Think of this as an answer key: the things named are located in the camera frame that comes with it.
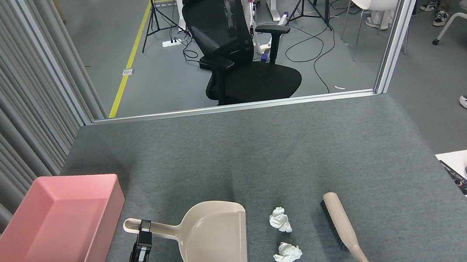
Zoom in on black office chair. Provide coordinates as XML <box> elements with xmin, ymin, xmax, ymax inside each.
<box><xmin>180</xmin><ymin>0</ymin><xmax>304</xmax><ymax>109</ymax></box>

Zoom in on beige hand brush black bristles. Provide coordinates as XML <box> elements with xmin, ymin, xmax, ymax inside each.
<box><xmin>319</xmin><ymin>188</ymin><xmax>374</xmax><ymax>262</ymax></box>

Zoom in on white tissue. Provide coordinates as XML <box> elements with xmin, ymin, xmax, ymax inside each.
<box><xmin>268</xmin><ymin>206</ymin><xmax>293</xmax><ymax>235</ymax></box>
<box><xmin>271</xmin><ymin>240</ymin><xmax>304</xmax><ymax>262</ymax></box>

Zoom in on black floor cable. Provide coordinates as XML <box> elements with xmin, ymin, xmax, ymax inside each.
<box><xmin>282</xmin><ymin>18</ymin><xmax>344</xmax><ymax>98</ymax></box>

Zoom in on beige plastic dustpan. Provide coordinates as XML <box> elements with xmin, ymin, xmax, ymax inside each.
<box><xmin>121</xmin><ymin>197</ymin><xmax>252</xmax><ymax>262</ymax></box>

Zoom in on pink plastic bin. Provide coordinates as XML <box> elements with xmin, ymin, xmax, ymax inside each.
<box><xmin>0</xmin><ymin>167</ymin><xmax>133</xmax><ymax>262</ymax></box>

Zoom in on small black device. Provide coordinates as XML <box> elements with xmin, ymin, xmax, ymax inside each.
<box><xmin>438</xmin><ymin>157</ymin><xmax>467</xmax><ymax>195</ymax></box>

